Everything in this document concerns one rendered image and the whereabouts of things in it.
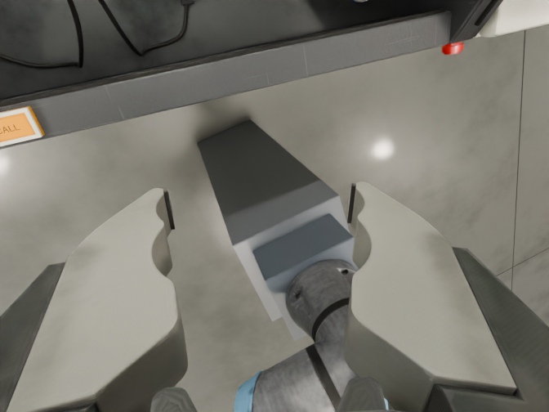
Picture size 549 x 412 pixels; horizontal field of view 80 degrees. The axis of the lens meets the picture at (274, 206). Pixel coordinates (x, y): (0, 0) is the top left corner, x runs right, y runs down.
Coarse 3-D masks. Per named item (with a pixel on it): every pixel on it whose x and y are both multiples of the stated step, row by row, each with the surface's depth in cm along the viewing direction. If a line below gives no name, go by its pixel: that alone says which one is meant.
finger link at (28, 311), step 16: (48, 272) 8; (32, 288) 7; (48, 288) 7; (16, 304) 7; (32, 304) 7; (48, 304) 7; (0, 320) 7; (16, 320) 7; (32, 320) 7; (0, 336) 6; (16, 336) 6; (32, 336) 6; (0, 352) 6; (16, 352) 6; (0, 368) 6; (16, 368) 6; (0, 384) 5; (16, 384) 5; (0, 400) 5
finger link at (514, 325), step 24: (480, 264) 8; (480, 288) 7; (504, 288) 7; (504, 312) 7; (528, 312) 7; (504, 336) 6; (528, 336) 6; (504, 360) 6; (528, 360) 6; (528, 384) 5; (432, 408) 6; (456, 408) 5; (480, 408) 5; (504, 408) 5; (528, 408) 5
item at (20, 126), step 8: (0, 112) 33; (32, 112) 33; (0, 120) 32; (8, 120) 32; (16, 120) 33; (24, 120) 33; (0, 128) 32; (8, 128) 33; (16, 128) 33; (24, 128) 33; (32, 128) 33; (40, 128) 34; (0, 136) 33; (8, 136) 33; (16, 136) 33; (24, 136) 33
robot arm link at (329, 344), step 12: (336, 312) 52; (324, 324) 52; (336, 324) 50; (324, 336) 51; (336, 336) 49; (312, 348) 49; (324, 348) 48; (336, 348) 47; (312, 360) 47; (324, 360) 46; (336, 360) 46; (324, 372) 45; (336, 372) 45; (348, 372) 44; (324, 384) 44; (336, 384) 44; (336, 396) 44; (336, 408) 43
